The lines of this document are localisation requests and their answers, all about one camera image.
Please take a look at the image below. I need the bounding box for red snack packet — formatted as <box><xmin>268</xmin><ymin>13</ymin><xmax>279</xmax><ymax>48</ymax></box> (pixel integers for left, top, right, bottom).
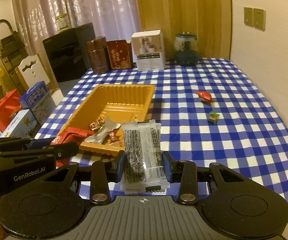
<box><xmin>50</xmin><ymin>127</ymin><xmax>94</xmax><ymax>168</ymax></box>

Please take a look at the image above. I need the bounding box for dark patterned candy packet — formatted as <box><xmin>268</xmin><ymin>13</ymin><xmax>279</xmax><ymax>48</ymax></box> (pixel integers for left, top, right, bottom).
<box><xmin>89</xmin><ymin>118</ymin><xmax>104</xmax><ymax>131</ymax></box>

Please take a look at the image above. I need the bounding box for green candy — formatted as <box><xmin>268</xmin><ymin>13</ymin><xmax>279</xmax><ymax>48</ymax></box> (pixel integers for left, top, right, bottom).
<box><xmin>207</xmin><ymin>111</ymin><xmax>220</xmax><ymax>124</ymax></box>

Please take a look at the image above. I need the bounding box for clear seaweed snack packet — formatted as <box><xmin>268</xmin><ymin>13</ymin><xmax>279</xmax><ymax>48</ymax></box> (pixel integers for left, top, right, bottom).
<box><xmin>120</xmin><ymin>120</ymin><xmax>169</xmax><ymax>194</ymax></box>

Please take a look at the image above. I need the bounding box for red candy packet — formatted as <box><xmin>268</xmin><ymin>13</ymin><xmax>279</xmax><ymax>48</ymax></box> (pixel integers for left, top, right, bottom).
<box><xmin>196</xmin><ymin>90</ymin><xmax>213</xmax><ymax>103</ymax></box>

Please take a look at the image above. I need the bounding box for light blue box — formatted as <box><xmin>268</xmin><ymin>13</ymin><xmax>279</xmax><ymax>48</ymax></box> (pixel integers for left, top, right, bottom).
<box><xmin>0</xmin><ymin>109</ymin><xmax>41</xmax><ymax>138</ymax></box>

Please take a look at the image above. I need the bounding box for red gift bag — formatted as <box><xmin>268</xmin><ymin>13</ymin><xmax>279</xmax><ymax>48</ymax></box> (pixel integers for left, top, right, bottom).
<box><xmin>0</xmin><ymin>89</ymin><xmax>22</xmax><ymax>132</ymax></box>

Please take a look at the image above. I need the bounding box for blue milk carton box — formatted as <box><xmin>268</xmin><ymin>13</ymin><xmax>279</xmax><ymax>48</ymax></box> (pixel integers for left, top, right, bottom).
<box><xmin>19</xmin><ymin>81</ymin><xmax>56</xmax><ymax>126</ymax></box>

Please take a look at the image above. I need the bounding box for white wooden chair back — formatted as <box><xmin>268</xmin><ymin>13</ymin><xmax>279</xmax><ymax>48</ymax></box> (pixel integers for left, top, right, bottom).
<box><xmin>15</xmin><ymin>54</ymin><xmax>59</xmax><ymax>94</ymax></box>

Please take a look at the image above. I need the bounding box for orange plastic tray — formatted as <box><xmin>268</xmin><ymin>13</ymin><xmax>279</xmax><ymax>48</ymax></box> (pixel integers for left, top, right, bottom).
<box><xmin>57</xmin><ymin>83</ymin><xmax>156</xmax><ymax>158</ymax></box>

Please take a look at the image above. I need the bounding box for folded dark trolley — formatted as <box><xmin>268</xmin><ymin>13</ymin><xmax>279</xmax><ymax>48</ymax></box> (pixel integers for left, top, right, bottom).
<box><xmin>0</xmin><ymin>19</ymin><xmax>28</xmax><ymax>95</ymax></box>

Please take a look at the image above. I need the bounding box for blue white checkered tablecloth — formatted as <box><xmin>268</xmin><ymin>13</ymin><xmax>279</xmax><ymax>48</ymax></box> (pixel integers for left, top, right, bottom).
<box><xmin>36</xmin><ymin>58</ymin><xmax>288</xmax><ymax>201</ymax></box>

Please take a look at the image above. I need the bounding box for black cabinet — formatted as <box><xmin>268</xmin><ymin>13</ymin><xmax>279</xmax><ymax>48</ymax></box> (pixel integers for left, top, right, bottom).
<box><xmin>42</xmin><ymin>23</ymin><xmax>95</xmax><ymax>83</ymax></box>

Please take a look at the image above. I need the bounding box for brown cylindrical canister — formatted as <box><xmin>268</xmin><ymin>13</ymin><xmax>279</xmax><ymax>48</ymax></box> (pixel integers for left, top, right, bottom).
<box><xmin>87</xmin><ymin>36</ymin><xmax>109</xmax><ymax>74</ymax></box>

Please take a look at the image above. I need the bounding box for dark red gift box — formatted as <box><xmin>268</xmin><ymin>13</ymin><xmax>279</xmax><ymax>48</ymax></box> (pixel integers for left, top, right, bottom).
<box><xmin>107</xmin><ymin>40</ymin><xmax>133</xmax><ymax>70</ymax></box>

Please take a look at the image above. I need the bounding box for small glass jar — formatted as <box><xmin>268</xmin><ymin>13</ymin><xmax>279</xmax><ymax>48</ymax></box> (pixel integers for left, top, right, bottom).
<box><xmin>55</xmin><ymin>14</ymin><xmax>71</xmax><ymax>33</ymax></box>

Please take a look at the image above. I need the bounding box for white product box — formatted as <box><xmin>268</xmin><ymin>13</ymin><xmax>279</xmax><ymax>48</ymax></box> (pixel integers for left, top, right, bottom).
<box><xmin>131</xmin><ymin>29</ymin><xmax>166</xmax><ymax>72</ymax></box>

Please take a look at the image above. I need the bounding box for pink curtain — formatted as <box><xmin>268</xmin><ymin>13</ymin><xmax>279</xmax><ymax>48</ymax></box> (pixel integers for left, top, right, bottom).
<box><xmin>10</xmin><ymin>0</ymin><xmax>142</xmax><ymax>58</ymax></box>

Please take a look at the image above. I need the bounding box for green glass jar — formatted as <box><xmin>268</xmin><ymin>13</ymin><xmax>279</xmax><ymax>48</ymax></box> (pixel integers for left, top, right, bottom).
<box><xmin>174</xmin><ymin>32</ymin><xmax>199</xmax><ymax>67</ymax></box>

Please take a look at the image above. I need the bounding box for wall socket plate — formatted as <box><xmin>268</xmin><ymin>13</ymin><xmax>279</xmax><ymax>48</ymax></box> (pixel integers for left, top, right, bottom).
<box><xmin>244</xmin><ymin>7</ymin><xmax>254</xmax><ymax>27</ymax></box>

